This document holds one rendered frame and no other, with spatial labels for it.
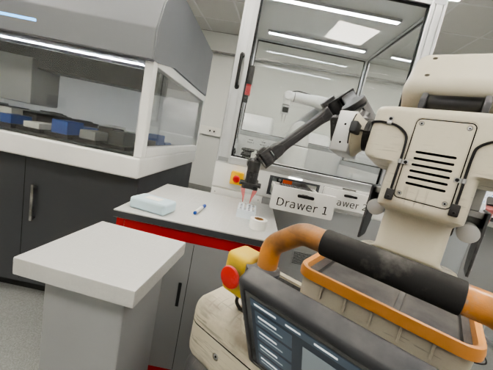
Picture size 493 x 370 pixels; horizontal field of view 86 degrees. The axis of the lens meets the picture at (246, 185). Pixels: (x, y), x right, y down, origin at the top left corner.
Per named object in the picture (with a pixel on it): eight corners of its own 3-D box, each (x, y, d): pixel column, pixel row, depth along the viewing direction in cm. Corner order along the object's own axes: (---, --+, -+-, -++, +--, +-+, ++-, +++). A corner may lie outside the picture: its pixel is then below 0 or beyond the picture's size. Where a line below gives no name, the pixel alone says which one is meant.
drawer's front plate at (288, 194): (331, 220, 119) (337, 197, 118) (268, 208, 120) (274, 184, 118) (330, 219, 121) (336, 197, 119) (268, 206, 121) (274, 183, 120)
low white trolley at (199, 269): (240, 416, 107) (281, 243, 95) (92, 385, 108) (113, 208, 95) (246, 321, 165) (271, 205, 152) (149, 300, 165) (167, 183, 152)
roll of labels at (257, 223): (245, 225, 107) (246, 216, 106) (258, 225, 111) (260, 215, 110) (254, 231, 101) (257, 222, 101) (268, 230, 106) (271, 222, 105)
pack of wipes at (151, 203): (175, 211, 106) (177, 200, 105) (163, 216, 97) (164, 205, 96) (143, 202, 109) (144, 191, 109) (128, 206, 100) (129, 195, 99)
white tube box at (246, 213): (254, 220, 116) (256, 212, 115) (235, 216, 116) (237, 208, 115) (254, 213, 128) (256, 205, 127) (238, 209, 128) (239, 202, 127)
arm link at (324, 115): (335, 94, 115) (348, 114, 118) (331, 95, 121) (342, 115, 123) (256, 151, 118) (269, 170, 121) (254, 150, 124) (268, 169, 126)
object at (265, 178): (382, 220, 153) (389, 197, 150) (211, 185, 153) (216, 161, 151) (334, 190, 246) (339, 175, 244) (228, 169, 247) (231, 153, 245)
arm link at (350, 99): (352, 82, 116) (363, 102, 118) (324, 100, 122) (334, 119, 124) (367, 95, 77) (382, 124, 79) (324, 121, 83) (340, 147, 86)
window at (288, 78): (376, 185, 151) (428, 6, 135) (231, 155, 152) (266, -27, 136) (376, 185, 152) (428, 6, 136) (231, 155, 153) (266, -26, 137)
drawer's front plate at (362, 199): (369, 215, 151) (375, 197, 149) (320, 205, 151) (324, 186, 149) (368, 214, 152) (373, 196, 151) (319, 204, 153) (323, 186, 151)
